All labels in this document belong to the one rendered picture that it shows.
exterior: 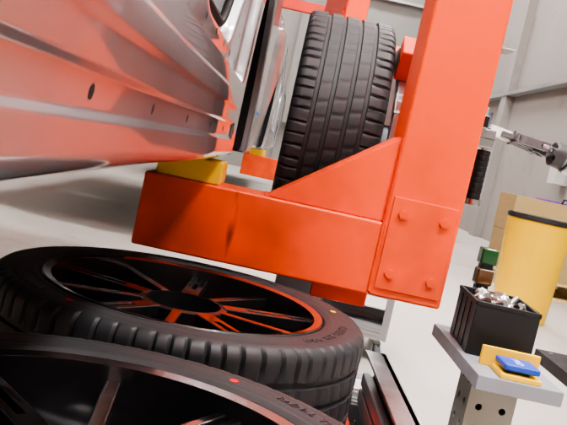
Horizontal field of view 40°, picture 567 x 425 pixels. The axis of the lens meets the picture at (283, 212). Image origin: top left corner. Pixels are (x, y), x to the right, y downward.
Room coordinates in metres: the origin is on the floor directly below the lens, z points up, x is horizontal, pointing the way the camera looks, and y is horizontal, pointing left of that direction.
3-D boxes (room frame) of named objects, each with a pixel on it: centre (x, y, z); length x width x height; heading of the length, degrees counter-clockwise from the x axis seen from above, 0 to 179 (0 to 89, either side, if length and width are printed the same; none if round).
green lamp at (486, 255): (1.86, -0.50, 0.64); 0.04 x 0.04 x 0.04; 1
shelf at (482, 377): (1.66, -0.51, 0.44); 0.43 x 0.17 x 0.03; 1
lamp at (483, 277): (1.86, -0.50, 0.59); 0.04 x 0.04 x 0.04; 1
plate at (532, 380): (1.49, -0.51, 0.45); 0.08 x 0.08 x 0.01; 1
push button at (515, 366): (1.49, -0.51, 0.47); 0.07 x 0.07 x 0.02; 1
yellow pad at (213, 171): (1.72, 0.22, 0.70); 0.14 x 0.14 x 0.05; 1
